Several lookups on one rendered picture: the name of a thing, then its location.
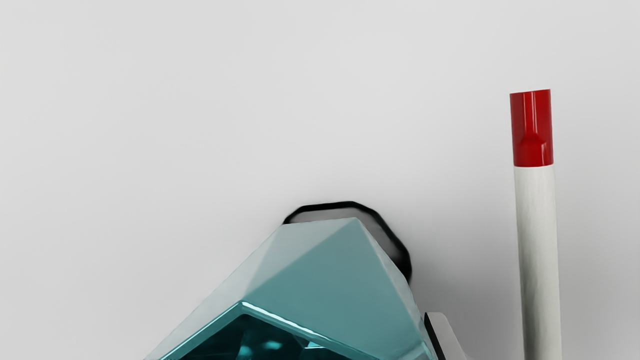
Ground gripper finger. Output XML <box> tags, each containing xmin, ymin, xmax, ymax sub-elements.
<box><xmin>424</xmin><ymin>312</ymin><xmax>468</xmax><ymax>360</ymax></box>

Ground teal faceted mug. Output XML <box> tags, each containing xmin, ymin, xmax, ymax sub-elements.
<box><xmin>144</xmin><ymin>217</ymin><xmax>439</xmax><ymax>360</ymax></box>

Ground white marker with red cap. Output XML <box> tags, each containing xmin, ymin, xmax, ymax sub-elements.
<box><xmin>509</xmin><ymin>89</ymin><xmax>563</xmax><ymax>360</ymax></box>

